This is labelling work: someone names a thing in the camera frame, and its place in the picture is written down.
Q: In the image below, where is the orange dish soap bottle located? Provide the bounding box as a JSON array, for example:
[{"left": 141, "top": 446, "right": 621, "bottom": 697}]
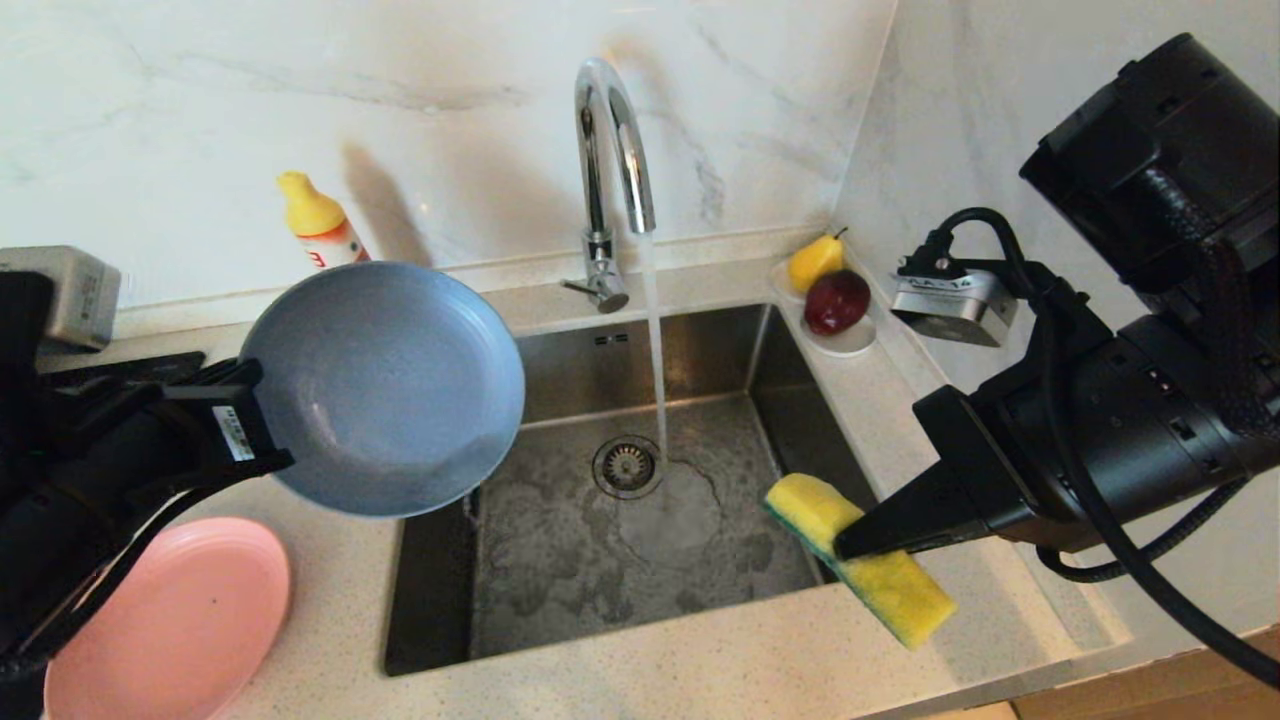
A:
[{"left": 276, "top": 170, "right": 373, "bottom": 271}]

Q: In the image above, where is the black induction cooktop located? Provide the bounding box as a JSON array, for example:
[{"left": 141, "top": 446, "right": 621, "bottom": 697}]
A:
[{"left": 40, "top": 350, "right": 207, "bottom": 391}]

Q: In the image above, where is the round metal drain strainer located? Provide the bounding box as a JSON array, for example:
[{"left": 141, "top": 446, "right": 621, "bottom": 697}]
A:
[{"left": 590, "top": 435, "right": 665, "bottom": 501}]

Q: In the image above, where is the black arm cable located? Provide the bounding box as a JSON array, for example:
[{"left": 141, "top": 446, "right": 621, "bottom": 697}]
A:
[
  {"left": 900, "top": 207, "right": 1280, "bottom": 691},
  {"left": 20, "top": 488, "right": 213, "bottom": 666}
]

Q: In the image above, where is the black braided cable sleeve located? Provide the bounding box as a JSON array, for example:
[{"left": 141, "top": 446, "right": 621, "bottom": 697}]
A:
[{"left": 1035, "top": 478, "right": 1251, "bottom": 585}]

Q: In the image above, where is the stainless steel sink basin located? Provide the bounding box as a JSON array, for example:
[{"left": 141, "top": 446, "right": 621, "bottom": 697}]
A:
[{"left": 382, "top": 303, "right": 913, "bottom": 678}]

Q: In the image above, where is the dark red apple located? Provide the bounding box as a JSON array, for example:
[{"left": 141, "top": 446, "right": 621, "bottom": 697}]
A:
[{"left": 803, "top": 267, "right": 873, "bottom": 337}]

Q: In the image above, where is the blue grey plate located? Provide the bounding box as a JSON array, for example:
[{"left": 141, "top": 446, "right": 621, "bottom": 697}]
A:
[{"left": 238, "top": 261, "right": 527, "bottom": 519}]

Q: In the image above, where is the yellow pear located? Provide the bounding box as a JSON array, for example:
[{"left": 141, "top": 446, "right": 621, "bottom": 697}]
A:
[{"left": 787, "top": 226, "right": 849, "bottom": 296}]

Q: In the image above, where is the chrome gooseneck faucet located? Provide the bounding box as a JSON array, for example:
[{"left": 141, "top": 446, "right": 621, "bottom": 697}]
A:
[{"left": 559, "top": 57, "right": 658, "bottom": 314}]

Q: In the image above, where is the pink plate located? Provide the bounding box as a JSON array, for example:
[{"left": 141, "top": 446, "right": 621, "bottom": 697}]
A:
[{"left": 42, "top": 516, "right": 293, "bottom": 720}]

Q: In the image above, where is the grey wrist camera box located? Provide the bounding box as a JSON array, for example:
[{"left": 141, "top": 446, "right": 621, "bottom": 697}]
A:
[
  {"left": 890, "top": 268, "right": 1019, "bottom": 349},
  {"left": 0, "top": 245, "right": 123, "bottom": 352}
]

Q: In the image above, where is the yellow green sponge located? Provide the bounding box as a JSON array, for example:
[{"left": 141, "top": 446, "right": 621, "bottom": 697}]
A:
[{"left": 765, "top": 472, "right": 959, "bottom": 652}]

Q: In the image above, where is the small white dish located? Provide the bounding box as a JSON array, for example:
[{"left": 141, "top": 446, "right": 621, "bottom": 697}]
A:
[{"left": 768, "top": 258, "right": 879, "bottom": 358}]

